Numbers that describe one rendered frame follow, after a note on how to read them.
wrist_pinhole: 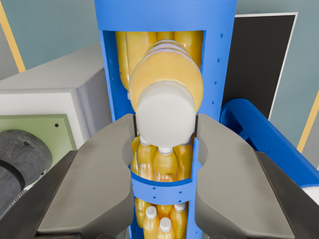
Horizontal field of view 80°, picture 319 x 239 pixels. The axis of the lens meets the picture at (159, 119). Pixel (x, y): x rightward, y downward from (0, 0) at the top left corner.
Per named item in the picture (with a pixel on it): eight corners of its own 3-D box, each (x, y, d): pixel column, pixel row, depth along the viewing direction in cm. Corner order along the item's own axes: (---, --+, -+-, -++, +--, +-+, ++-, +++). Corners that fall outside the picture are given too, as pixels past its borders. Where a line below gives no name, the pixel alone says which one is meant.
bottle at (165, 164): (152, 189, 62) (149, 141, 53) (172, 184, 64) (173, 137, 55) (157, 207, 56) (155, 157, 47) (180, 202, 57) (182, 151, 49)
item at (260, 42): (198, 172, 207) (200, 183, 194) (210, 15, 136) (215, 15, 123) (247, 172, 205) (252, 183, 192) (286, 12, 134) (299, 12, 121)
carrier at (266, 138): (246, 91, 147) (212, 109, 155) (335, 174, 70) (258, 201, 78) (259, 119, 157) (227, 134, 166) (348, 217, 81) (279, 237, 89)
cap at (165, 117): (126, 109, 13) (120, 122, 12) (170, 73, 12) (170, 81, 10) (162, 146, 14) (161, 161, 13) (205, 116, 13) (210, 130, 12)
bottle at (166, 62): (134, 59, 30) (92, 108, 13) (170, 26, 27) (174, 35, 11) (164, 93, 32) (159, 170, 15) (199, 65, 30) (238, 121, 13)
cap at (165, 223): (170, 230, 65) (171, 227, 64) (159, 229, 65) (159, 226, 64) (171, 219, 68) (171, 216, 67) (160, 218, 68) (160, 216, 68)
